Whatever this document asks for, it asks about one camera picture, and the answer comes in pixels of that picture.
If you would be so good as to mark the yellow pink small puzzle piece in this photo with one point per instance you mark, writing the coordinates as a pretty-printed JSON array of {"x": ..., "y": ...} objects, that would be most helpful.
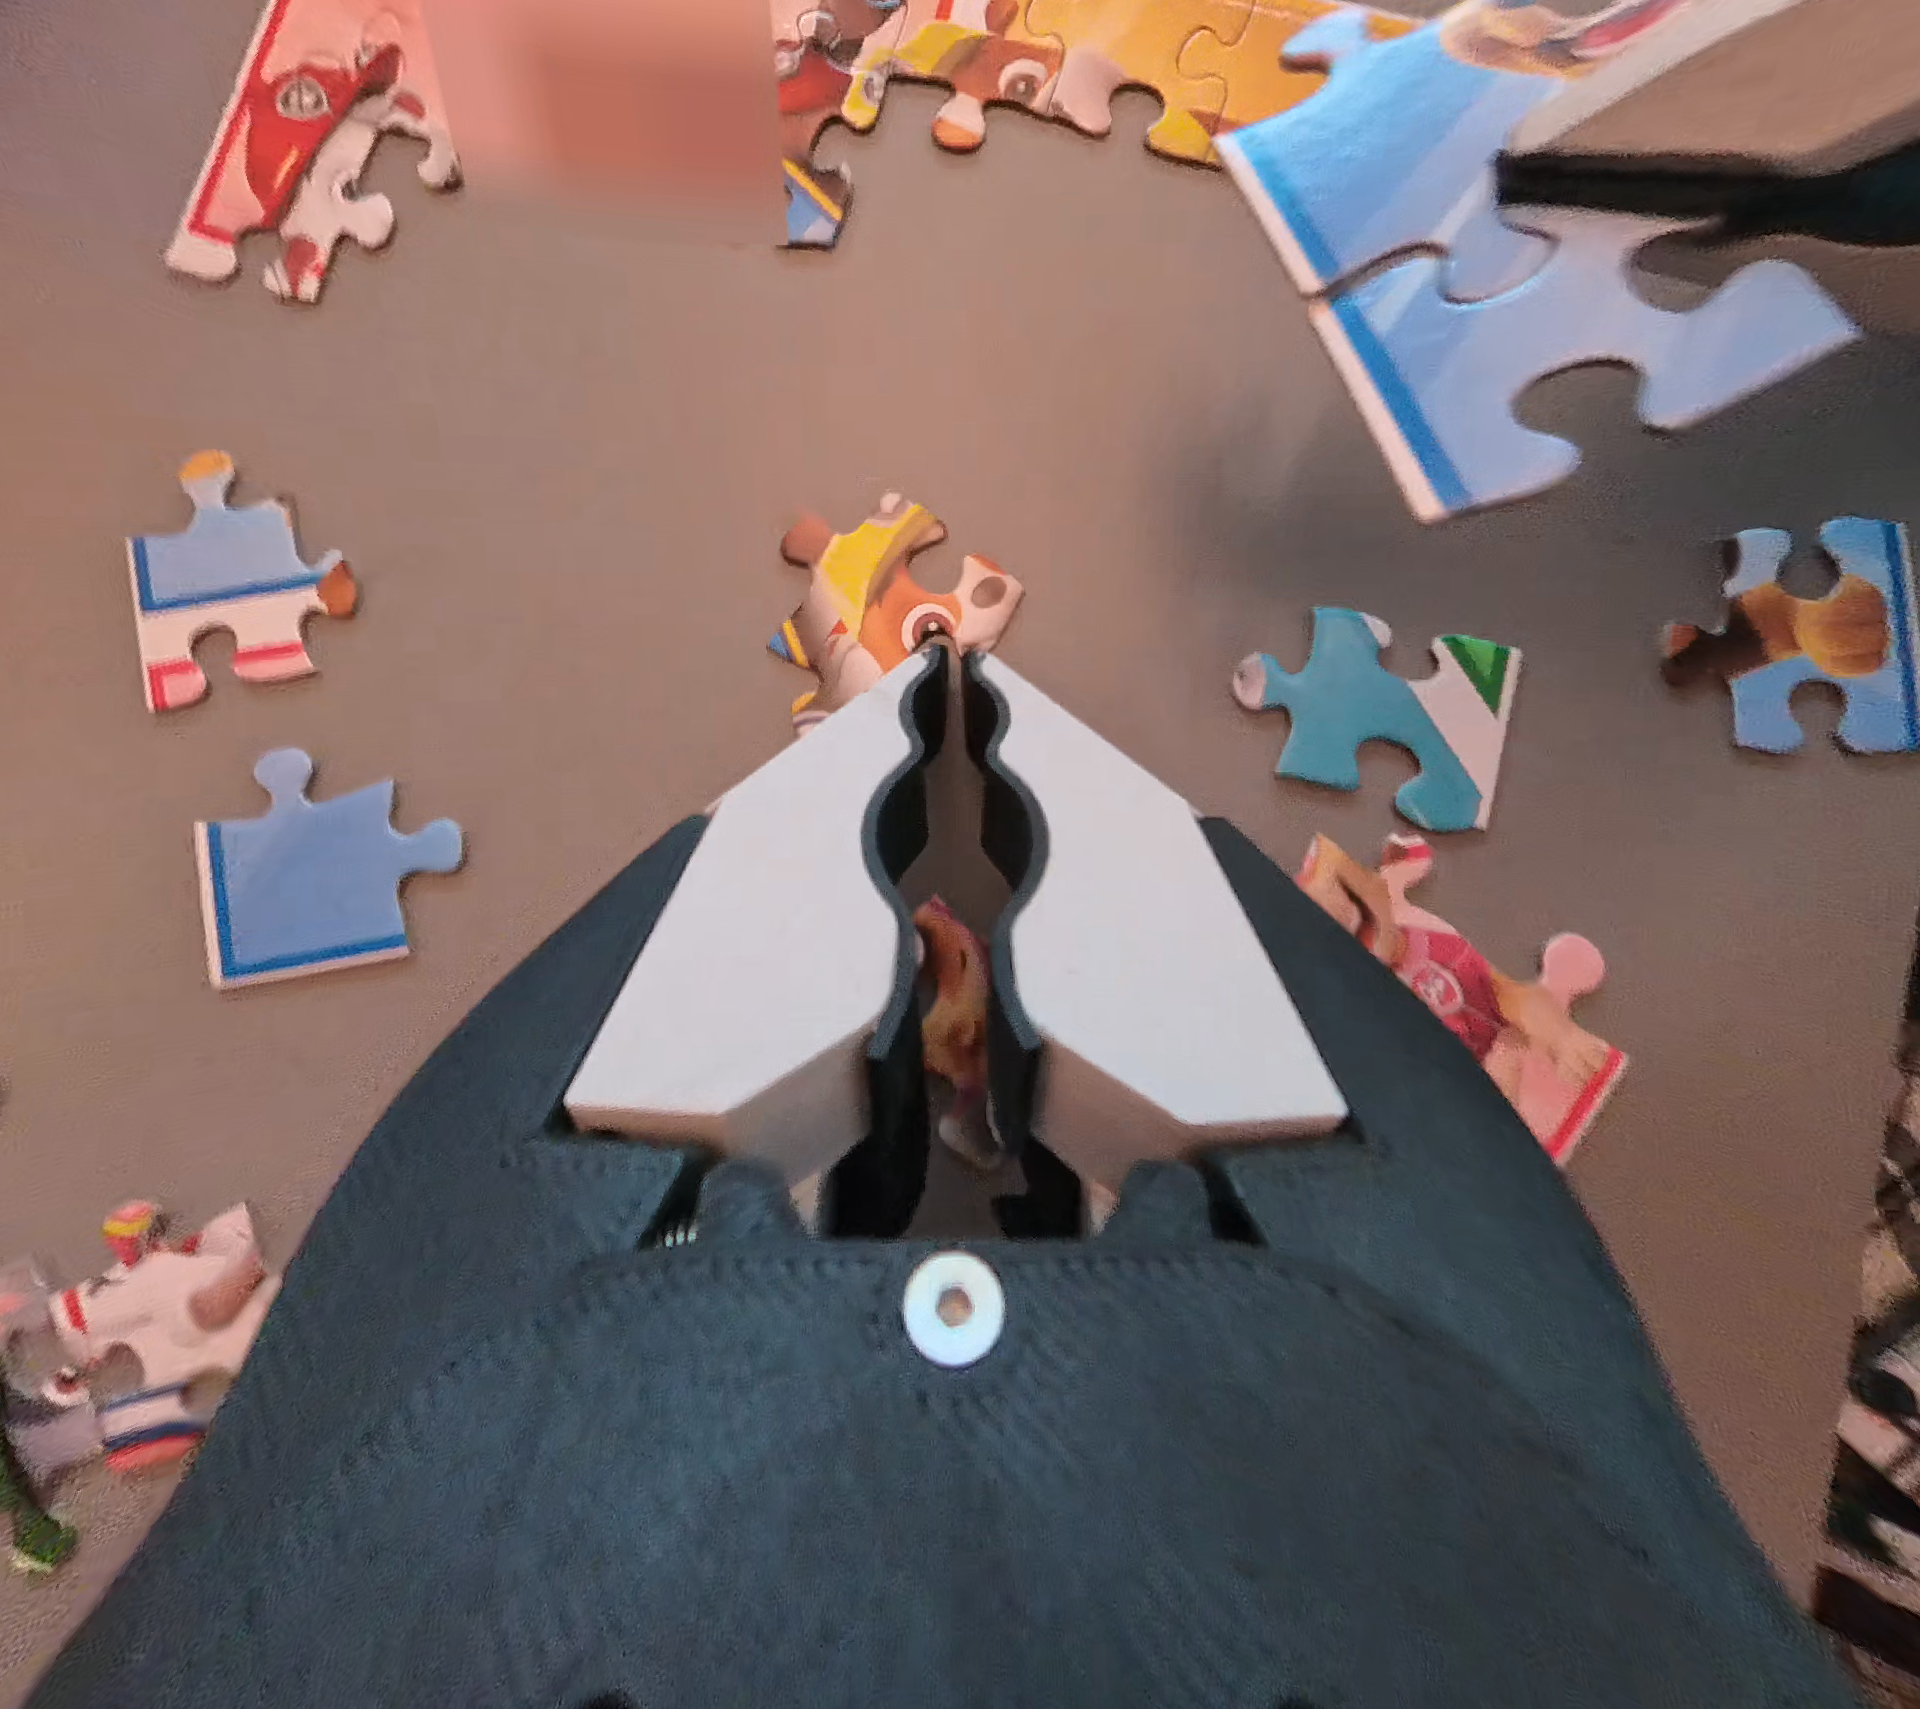
[{"x": 952, "y": 1005}]

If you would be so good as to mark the teal green corner puzzle piece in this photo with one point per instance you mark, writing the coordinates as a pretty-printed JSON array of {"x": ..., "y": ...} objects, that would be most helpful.
[{"x": 1365, "y": 718}]

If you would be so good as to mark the plain blue puzzle piece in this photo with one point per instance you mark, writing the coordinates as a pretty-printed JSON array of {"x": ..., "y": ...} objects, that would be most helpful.
[{"x": 301, "y": 884}]

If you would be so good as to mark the red border dog puzzle section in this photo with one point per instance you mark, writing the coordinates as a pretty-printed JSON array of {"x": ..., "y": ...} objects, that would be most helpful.
[{"x": 301, "y": 88}]

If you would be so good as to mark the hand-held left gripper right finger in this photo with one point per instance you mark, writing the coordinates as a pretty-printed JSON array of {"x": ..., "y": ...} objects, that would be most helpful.
[{"x": 1170, "y": 975}]

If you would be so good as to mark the green purple puzzle piece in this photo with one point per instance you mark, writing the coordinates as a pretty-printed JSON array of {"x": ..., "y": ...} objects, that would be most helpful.
[{"x": 31, "y": 1514}]

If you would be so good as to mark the yellow dog face puzzle piece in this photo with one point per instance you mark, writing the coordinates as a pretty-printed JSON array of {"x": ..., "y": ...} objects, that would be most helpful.
[{"x": 975, "y": 67}]

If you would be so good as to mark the white dog red striped puzzle piece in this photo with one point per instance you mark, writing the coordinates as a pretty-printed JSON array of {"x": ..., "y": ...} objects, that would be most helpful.
[{"x": 151, "y": 1304}]

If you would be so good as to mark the yellow border puzzle section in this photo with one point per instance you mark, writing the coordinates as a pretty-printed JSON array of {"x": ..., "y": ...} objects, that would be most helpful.
[{"x": 1140, "y": 14}]

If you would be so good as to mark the pink dog puzzle piece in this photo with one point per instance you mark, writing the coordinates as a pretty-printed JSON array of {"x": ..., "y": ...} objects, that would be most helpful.
[{"x": 1471, "y": 1005}]

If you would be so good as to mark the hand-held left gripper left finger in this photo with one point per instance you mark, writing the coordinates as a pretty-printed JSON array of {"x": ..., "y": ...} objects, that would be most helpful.
[{"x": 751, "y": 975}]

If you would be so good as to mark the orange tail blue border puzzle piece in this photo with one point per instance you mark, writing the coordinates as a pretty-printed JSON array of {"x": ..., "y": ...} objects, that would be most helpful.
[{"x": 1830, "y": 645}]

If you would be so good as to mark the light blue sky puzzle section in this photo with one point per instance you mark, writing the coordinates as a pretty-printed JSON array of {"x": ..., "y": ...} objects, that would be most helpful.
[{"x": 1424, "y": 358}]

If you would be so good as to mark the yellow helmet dog puzzle piece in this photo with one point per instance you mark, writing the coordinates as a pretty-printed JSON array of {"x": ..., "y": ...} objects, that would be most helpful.
[{"x": 884, "y": 599}]

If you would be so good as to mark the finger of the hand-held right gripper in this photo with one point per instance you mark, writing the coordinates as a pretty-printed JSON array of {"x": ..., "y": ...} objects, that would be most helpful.
[
  {"x": 1874, "y": 268},
  {"x": 1771, "y": 59}
]

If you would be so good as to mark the blue white red striped puzzle piece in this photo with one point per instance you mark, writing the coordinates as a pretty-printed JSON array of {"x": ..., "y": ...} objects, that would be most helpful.
[{"x": 224, "y": 569}]

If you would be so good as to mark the grey desk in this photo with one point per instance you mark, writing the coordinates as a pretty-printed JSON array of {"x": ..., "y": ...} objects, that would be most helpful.
[{"x": 601, "y": 464}]

